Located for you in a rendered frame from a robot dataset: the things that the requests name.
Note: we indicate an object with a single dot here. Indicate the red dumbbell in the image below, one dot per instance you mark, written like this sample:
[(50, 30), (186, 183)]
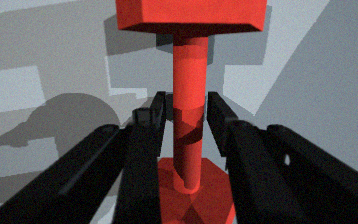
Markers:
[(193, 190)]

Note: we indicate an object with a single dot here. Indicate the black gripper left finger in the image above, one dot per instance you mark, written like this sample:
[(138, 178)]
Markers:
[(71, 190)]

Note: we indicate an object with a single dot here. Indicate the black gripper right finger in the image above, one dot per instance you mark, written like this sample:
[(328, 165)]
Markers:
[(325, 187)]

